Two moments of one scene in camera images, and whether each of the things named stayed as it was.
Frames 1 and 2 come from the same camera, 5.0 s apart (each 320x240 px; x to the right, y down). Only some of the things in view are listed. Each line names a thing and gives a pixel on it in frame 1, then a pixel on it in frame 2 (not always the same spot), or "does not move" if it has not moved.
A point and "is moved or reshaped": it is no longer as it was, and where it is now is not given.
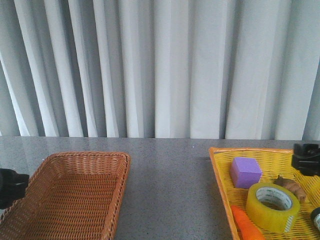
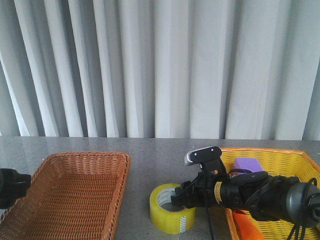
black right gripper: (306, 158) -> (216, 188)
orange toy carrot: (248, 230) does not move
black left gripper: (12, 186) does not move
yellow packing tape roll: (272, 207) is moved or reshaped
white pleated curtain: (232, 69) does not move
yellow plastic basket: (273, 162) does not move
